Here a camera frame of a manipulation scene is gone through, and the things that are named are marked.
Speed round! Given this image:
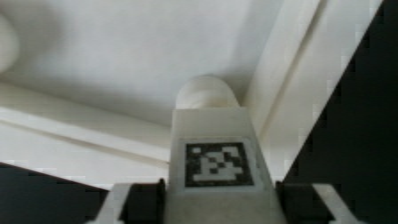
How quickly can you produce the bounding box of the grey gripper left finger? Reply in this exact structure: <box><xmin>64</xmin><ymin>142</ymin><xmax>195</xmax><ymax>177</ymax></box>
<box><xmin>87</xmin><ymin>180</ymin><xmax>165</xmax><ymax>224</ymax></box>

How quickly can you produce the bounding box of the white table leg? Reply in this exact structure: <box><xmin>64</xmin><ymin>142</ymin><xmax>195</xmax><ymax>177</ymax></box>
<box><xmin>165</xmin><ymin>76</ymin><xmax>288</xmax><ymax>224</ymax></box>

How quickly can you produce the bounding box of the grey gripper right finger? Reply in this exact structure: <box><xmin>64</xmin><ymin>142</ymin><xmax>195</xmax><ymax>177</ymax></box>
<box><xmin>275</xmin><ymin>182</ymin><xmax>368</xmax><ymax>224</ymax></box>

